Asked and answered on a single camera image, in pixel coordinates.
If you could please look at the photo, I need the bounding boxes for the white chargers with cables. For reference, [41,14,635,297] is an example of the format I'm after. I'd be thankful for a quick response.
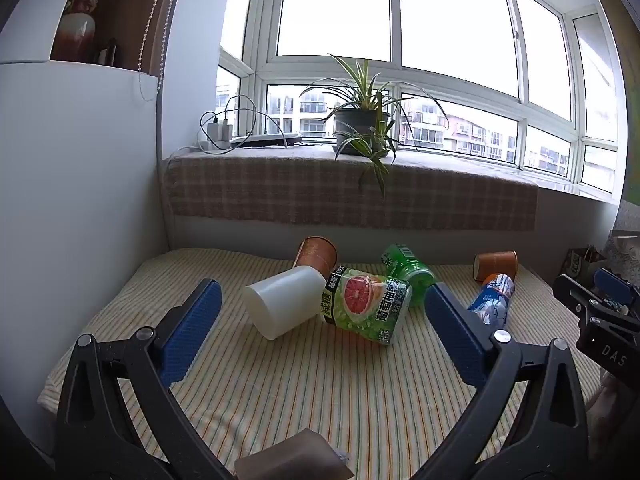
[198,94,290,155]

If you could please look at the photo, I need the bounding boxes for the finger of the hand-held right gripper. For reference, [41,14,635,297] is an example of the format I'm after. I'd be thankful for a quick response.
[552,274,598,319]
[593,267,640,320]

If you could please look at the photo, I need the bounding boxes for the orange paper cup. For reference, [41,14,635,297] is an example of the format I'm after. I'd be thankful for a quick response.
[292,236,339,277]
[473,250,519,282]

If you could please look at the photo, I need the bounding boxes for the white plastic cup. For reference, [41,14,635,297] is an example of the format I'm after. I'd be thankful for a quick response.
[244,265,328,341]

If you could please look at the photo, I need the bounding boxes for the plaid windowsill cloth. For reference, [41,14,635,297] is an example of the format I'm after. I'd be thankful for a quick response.
[162,146,540,233]

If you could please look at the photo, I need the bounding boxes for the flat black device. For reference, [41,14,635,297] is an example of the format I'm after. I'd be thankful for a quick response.
[230,132,304,149]

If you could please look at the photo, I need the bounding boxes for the striped bed sheet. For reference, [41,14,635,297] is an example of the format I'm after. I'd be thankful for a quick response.
[37,247,607,480]

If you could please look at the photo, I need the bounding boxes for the small cardboard box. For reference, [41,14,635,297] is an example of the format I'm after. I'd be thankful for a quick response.
[564,245,609,282]

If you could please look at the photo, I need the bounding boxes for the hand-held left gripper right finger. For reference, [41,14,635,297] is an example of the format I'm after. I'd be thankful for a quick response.
[410,282,591,480]

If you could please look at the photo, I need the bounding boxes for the white window frame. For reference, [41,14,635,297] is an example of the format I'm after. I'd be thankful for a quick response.
[216,0,628,202]

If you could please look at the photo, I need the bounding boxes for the blue label plastic bottle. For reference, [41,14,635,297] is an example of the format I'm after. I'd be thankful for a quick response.
[467,272,516,327]

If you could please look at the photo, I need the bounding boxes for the white cabinet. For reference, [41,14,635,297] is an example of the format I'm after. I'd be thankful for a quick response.
[0,57,172,456]

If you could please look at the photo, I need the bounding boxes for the brown white ceramic vase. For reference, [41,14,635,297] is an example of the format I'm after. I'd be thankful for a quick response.
[50,0,112,63]

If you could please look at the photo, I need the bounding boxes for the grey patterned cloth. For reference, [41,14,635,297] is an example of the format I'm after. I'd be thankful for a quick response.
[606,199,640,283]

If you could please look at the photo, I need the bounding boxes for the green drink can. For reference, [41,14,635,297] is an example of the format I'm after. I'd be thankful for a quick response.
[380,243,439,308]

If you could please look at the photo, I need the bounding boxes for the potted spider plant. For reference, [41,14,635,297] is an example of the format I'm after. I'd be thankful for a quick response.
[300,53,451,199]

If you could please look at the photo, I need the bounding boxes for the brown cardboard piece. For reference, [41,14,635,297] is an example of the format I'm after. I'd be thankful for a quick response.
[234,428,356,480]

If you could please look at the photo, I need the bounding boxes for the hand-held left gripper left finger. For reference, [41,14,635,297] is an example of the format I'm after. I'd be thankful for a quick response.
[54,278,236,480]

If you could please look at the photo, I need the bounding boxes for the beaded blind cord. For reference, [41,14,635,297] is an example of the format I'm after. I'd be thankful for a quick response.
[136,0,175,102]

